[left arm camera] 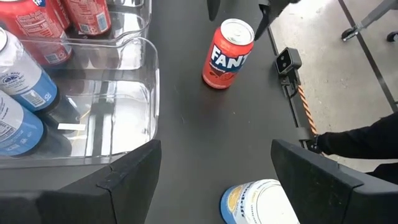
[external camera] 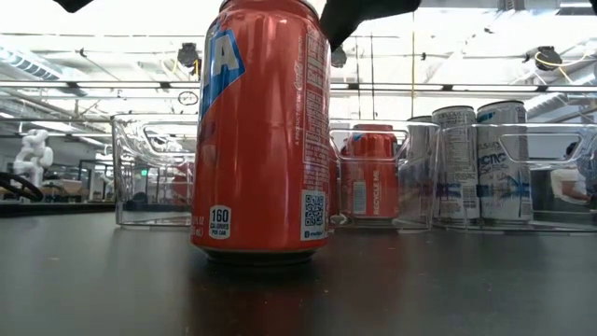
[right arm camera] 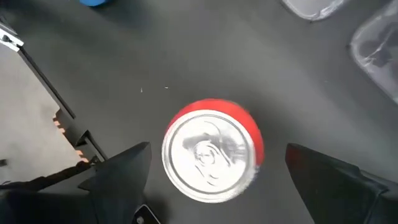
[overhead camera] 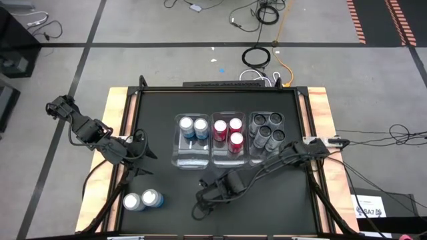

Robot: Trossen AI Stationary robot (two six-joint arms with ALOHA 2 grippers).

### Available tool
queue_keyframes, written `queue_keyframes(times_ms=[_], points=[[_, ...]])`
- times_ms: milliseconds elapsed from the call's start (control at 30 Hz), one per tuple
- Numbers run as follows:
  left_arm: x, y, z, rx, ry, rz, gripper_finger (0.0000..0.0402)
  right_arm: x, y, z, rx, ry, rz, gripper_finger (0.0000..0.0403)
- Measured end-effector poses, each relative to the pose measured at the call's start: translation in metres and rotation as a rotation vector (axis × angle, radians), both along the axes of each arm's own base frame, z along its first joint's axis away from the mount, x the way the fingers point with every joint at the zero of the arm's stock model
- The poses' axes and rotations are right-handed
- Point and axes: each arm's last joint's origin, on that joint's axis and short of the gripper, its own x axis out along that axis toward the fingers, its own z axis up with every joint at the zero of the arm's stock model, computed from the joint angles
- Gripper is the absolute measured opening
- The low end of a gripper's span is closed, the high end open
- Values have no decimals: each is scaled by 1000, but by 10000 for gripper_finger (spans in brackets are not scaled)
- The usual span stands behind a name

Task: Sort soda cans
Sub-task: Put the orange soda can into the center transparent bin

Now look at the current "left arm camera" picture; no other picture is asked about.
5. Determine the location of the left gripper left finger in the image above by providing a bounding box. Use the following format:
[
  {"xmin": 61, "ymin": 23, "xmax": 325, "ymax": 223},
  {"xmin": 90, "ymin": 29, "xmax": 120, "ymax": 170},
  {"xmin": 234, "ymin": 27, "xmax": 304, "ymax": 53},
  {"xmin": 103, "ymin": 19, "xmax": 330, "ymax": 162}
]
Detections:
[{"xmin": 0, "ymin": 139, "xmax": 162, "ymax": 224}]

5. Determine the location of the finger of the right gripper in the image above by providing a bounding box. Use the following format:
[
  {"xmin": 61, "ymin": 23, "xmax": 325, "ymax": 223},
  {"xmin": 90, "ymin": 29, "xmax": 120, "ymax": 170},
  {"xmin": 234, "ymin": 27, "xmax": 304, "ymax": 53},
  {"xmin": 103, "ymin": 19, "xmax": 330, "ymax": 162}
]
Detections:
[
  {"xmin": 206, "ymin": 0, "xmax": 221, "ymax": 22},
  {"xmin": 254, "ymin": 0, "xmax": 299, "ymax": 41}
]

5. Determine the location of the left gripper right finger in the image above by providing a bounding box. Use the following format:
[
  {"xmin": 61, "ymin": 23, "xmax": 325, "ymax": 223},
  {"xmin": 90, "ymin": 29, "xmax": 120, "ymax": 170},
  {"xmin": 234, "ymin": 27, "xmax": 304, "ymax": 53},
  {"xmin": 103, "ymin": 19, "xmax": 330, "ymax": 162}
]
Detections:
[{"xmin": 271, "ymin": 139, "xmax": 398, "ymax": 224}]

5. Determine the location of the red Fanta soda can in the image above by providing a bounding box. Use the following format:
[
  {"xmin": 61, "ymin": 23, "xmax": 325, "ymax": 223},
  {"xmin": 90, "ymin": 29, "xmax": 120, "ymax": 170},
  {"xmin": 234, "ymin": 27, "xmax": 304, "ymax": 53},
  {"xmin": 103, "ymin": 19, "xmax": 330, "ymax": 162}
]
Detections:
[
  {"xmin": 63, "ymin": 0, "xmax": 112, "ymax": 37},
  {"xmin": 201, "ymin": 17, "xmax": 255, "ymax": 90},
  {"xmin": 0, "ymin": 0, "xmax": 73, "ymax": 67},
  {"xmin": 49, "ymin": 0, "xmax": 72, "ymax": 30}
]

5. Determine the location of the white and blue soda can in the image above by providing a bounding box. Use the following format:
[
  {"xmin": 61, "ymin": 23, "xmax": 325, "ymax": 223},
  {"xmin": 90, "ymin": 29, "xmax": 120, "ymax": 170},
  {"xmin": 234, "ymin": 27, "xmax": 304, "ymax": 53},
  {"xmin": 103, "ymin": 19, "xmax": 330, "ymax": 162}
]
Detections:
[
  {"xmin": 0, "ymin": 90, "xmax": 45, "ymax": 157},
  {"xmin": 0, "ymin": 27, "xmax": 59, "ymax": 112},
  {"xmin": 220, "ymin": 179, "xmax": 301, "ymax": 224}
]

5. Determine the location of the clear plastic bin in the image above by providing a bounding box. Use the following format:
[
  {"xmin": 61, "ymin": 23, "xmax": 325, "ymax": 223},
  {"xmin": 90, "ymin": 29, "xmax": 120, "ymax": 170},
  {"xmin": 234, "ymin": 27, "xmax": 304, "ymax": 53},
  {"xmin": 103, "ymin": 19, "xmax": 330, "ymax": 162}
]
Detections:
[
  {"xmin": 0, "ymin": 36, "xmax": 161, "ymax": 169},
  {"xmin": 62, "ymin": 0, "xmax": 153, "ymax": 46}
]

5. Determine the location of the person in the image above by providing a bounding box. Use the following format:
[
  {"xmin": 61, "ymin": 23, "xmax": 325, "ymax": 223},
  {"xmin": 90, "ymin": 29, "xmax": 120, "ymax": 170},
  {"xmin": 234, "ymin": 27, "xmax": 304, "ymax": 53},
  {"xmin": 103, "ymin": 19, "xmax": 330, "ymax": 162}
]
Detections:
[{"xmin": 315, "ymin": 111, "xmax": 398, "ymax": 186}]

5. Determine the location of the grey chair base with wheels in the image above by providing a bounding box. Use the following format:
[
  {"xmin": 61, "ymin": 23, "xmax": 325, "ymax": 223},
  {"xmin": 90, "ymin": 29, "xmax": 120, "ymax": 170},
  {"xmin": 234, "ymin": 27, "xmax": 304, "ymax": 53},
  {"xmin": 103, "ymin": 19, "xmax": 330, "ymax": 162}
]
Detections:
[{"xmin": 341, "ymin": 0, "xmax": 398, "ymax": 43}]

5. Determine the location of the black table-level camera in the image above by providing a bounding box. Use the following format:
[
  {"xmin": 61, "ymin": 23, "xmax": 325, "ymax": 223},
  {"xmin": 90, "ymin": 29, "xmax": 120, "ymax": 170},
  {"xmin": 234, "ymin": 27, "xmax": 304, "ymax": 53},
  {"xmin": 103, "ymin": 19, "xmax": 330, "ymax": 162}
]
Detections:
[{"xmin": 275, "ymin": 47, "xmax": 303, "ymax": 98}]

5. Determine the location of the orange black braided cable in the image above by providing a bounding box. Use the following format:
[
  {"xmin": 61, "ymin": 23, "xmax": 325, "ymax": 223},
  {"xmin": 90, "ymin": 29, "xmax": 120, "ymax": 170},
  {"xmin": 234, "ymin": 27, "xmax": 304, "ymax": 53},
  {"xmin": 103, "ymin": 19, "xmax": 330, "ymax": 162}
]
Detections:
[{"xmin": 297, "ymin": 85, "xmax": 318, "ymax": 136}]

